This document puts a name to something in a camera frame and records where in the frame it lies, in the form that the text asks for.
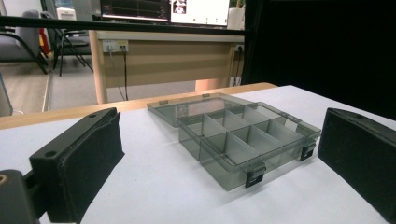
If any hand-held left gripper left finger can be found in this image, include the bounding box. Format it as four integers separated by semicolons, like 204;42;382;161
29;107;125;224

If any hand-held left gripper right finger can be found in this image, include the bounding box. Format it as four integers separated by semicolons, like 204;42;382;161
317;107;396;224

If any grey transparent compartment box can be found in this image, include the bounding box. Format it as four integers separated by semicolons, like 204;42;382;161
147;92;322;192

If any white table cover sheet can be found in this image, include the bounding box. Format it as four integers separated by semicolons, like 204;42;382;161
0;85;396;224

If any black curtain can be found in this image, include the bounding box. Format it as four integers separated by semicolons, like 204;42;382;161
242;0;396;120

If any white power strip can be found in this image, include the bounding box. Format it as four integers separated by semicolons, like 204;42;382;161
102;39;130;53

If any red object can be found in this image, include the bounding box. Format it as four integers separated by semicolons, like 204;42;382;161
38;27;51;56

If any light wooden desk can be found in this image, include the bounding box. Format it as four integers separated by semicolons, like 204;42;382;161
88;30;247;105

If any grey upholstered chair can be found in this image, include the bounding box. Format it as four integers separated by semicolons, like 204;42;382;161
0;8;50;75

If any white desktop device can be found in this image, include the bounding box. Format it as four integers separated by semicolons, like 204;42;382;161
56;7;78;21

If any dark-screen computer monitor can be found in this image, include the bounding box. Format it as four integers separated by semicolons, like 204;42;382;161
100;0;172;22

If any white paper roll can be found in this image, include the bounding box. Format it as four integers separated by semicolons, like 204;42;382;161
227;7;246;31

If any white-screen computer monitor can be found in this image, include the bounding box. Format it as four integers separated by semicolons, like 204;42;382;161
169;0;232;27

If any black power cable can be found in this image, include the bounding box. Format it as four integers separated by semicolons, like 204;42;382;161
121;46;130;102

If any black frame chair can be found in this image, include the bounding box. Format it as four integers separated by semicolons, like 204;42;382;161
40;10;94;77

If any black metal frame bar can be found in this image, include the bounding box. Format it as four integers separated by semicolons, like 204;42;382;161
0;15;247;36

